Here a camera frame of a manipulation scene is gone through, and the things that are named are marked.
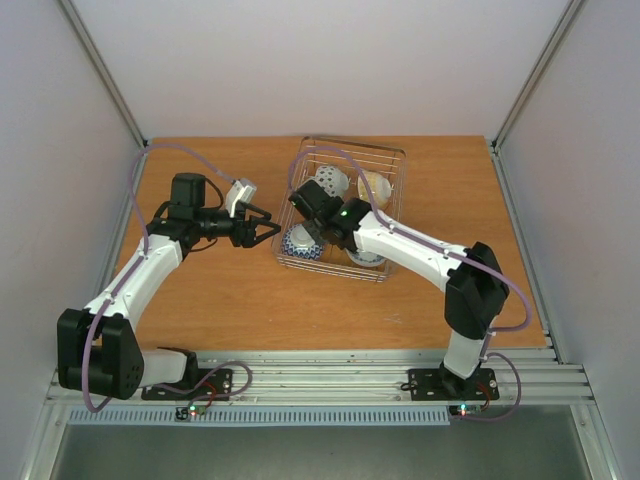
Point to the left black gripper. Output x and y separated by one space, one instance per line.
248 238

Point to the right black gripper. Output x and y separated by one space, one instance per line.
316 232

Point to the red patterned bowl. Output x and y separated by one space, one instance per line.
298 243

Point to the pink scale pattern bowl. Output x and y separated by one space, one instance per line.
333 181

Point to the blue floral bowl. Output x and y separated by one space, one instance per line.
366 259

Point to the yellow sun bowl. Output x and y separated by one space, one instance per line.
380 188

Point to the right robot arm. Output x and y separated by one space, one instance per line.
469 277

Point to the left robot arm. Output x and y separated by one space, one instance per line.
97 349

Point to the left circuit board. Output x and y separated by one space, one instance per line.
189 413

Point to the circuit board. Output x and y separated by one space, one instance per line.
189 413
465 410

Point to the right circuit board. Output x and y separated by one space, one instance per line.
465 410

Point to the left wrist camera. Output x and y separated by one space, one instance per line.
241 191

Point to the wire dish rack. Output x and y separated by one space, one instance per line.
352 158

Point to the blue slotted cable duct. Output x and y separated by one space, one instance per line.
266 416

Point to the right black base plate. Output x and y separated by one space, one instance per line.
425 385

